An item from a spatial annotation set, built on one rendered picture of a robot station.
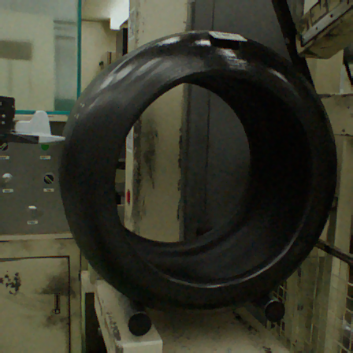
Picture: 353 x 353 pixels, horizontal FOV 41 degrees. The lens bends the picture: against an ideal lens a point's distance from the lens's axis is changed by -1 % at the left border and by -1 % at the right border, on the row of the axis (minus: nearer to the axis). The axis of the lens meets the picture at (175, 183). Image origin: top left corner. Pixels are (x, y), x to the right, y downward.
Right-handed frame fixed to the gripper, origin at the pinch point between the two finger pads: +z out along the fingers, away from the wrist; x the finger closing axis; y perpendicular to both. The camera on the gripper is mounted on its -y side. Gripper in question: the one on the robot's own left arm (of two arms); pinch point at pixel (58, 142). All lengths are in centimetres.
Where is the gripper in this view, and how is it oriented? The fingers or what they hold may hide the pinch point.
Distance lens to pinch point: 92.5
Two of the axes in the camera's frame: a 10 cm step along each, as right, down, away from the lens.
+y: 1.3, -9.8, -1.4
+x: -2.7, -1.7, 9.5
